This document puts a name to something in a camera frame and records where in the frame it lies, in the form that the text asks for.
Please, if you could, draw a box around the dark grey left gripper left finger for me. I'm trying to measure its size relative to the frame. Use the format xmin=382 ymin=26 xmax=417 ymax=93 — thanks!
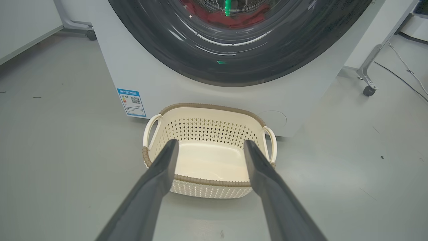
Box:
xmin=95 ymin=139 xmax=180 ymax=241

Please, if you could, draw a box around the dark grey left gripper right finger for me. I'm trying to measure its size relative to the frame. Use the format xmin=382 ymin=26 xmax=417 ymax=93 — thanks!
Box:
xmin=243 ymin=140 xmax=328 ymax=241

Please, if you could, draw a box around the dark round washing machine door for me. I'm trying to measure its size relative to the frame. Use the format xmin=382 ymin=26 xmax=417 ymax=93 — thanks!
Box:
xmin=108 ymin=0 xmax=373 ymax=87

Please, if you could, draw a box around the red garment with white stripes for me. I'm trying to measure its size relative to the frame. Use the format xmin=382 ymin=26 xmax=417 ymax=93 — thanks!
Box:
xmin=181 ymin=0 xmax=271 ymax=29

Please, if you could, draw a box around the cream perforated laundry basket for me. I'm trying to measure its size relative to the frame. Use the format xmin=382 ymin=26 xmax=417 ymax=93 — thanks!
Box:
xmin=142 ymin=103 xmax=278 ymax=199

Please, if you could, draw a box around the white washing machine body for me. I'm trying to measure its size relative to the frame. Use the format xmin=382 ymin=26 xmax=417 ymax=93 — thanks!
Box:
xmin=90 ymin=0 xmax=385 ymax=138

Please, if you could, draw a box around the blue energy label sticker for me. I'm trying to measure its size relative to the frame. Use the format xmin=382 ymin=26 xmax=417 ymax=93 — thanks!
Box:
xmin=117 ymin=88 xmax=147 ymax=117

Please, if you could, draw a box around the white floor cable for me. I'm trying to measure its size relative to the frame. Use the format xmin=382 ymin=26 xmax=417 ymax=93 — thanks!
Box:
xmin=387 ymin=42 xmax=428 ymax=97

